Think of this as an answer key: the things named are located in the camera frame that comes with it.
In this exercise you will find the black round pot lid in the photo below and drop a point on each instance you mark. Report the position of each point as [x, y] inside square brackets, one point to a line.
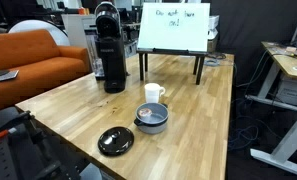
[116, 141]

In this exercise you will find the grey cooking pot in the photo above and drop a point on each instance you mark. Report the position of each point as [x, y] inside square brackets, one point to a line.
[154, 128]

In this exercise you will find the white ceramic mug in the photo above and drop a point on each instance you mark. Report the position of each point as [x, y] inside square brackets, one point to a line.
[152, 93]

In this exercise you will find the black whiteboard stand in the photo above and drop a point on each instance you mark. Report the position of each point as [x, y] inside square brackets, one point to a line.
[169, 52]

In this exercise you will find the black coffee machine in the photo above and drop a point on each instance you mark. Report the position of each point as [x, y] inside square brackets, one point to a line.
[113, 60]

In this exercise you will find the clear water tank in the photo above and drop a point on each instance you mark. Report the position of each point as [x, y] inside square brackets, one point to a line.
[97, 60]

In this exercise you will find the white whiteboard with writing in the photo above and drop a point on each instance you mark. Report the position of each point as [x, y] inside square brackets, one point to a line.
[173, 26]

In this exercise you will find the tan cardboard cabinet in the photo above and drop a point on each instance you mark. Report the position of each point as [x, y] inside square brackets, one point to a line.
[212, 45]

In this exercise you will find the white cardboard box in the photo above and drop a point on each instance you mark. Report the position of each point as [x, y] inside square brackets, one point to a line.
[212, 34]
[213, 21]

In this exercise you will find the white cabinet panel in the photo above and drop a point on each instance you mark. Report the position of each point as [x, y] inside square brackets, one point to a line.
[74, 30]

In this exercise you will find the orange sofa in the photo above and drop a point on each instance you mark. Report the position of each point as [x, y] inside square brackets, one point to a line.
[31, 63]

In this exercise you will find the white round dome chair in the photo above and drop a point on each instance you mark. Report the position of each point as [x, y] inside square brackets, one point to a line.
[41, 28]

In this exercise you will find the wooden desk grey legs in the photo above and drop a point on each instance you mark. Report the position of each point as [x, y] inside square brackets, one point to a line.
[284, 63]

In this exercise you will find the grey tablet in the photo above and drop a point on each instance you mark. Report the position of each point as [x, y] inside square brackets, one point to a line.
[4, 76]

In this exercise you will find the white printer box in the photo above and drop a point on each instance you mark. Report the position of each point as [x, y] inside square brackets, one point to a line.
[293, 90]

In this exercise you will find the black camera mount frame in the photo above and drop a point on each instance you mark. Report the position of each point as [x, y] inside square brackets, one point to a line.
[21, 153]

